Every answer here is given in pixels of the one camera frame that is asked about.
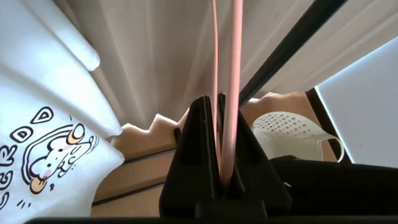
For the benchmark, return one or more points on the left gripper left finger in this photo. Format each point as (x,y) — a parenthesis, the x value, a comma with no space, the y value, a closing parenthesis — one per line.
(186,186)

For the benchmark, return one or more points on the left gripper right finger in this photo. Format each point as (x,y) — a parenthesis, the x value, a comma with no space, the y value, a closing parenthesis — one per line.
(264,193)

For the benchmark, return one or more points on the pink clothes hanger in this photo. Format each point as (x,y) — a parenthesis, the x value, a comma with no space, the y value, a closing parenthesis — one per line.
(233,93)

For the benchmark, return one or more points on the white printed t-shirt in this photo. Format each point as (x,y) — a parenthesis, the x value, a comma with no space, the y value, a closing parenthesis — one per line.
(31,93)

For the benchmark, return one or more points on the white laundry basket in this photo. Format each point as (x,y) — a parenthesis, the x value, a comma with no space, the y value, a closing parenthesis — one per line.
(286,137)

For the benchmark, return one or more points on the black clothes rack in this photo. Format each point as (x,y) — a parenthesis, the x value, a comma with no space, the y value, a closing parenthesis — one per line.
(280,53)

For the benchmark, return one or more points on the beige curtain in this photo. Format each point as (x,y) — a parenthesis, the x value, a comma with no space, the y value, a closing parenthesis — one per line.
(155,46)

